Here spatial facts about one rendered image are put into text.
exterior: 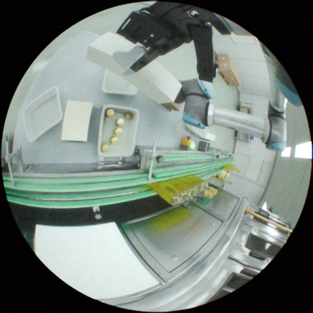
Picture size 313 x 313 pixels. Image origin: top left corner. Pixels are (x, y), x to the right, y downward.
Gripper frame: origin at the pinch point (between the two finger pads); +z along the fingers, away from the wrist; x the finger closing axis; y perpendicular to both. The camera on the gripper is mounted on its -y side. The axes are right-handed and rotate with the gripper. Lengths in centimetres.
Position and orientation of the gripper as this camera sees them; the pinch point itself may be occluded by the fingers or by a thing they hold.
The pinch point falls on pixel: (137, 64)
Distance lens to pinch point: 26.4
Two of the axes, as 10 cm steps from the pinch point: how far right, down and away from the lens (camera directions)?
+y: -6.9, -3.2, -6.5
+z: -5.8, -2.8, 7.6
